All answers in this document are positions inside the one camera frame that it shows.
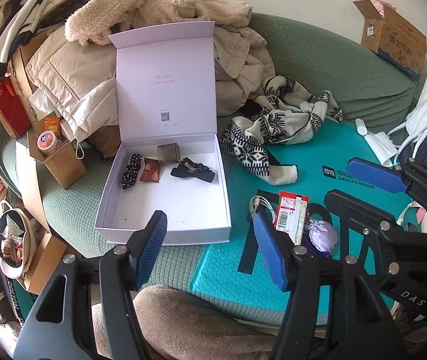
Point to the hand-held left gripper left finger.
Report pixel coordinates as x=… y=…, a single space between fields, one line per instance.
x=151 y=247

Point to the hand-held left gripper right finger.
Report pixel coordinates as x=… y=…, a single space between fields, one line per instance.
x=271 y=255

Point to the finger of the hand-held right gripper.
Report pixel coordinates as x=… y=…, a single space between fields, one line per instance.
x=359 y=213
x=378 y=174

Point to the purple tasselled sachet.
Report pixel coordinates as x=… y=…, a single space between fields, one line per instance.
x=322 y=234

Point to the red white snack packet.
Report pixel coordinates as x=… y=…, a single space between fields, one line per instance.
x=286 y=213

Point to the white gift box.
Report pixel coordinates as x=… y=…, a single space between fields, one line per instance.
x=183 y=202

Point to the small brown snack packet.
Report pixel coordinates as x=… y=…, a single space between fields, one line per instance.
x=150 y=170

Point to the black polka dot scrunchie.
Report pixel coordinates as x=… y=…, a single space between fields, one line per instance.
x=131 y=170

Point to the black bow hair clip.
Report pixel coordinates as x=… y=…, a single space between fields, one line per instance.
x=191 y=172

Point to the small dark brown box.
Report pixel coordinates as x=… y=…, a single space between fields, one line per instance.
x=168 y=153

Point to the white tube and paper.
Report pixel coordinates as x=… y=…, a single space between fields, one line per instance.
x=380 y=146

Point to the teal bubble mailer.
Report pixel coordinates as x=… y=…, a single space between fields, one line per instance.
x=236 y=281

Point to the small white tube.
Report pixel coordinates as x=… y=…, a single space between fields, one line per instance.
x=361 y=126

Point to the green sofa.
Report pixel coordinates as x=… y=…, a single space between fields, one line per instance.
x=71 y=210

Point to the plain cardboard box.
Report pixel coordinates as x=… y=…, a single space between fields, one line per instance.
x=46 y=262

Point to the black white knit scarf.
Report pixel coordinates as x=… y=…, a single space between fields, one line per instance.
x=251 y=150

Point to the brown cushion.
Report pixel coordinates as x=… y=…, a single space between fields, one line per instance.
x=104 y=142

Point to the small open cardboard box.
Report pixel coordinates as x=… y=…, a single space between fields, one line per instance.
x=63 y=168

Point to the beige bucket bag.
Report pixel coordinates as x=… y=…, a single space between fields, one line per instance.
x=30 y=240

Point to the blue printed cardboard box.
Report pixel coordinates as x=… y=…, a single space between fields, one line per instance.
x=397 y=41

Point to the cardboard sheet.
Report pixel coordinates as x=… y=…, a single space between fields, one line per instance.
x=30 y=187

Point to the teal printed bag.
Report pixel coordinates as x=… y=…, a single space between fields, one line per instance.
x=16 y=303

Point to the pink lidded jar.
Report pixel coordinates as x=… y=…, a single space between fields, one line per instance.
x=46 y=141

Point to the orange packet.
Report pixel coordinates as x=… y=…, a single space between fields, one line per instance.
x=52 y=125

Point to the khaki coat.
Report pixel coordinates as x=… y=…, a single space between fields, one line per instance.
x=239 y=67

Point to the beige puffer jacket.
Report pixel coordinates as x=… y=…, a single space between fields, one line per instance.
x=71 y=82

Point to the red gift bag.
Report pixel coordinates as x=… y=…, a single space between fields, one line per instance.
x=9 y=108

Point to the tall cardboard box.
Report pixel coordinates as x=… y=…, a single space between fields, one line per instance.
x=22 y=71

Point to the beige fleece garment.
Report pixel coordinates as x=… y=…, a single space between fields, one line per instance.
x=153 y=3

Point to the cream black striped garment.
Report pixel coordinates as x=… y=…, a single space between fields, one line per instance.
x=15 y=15

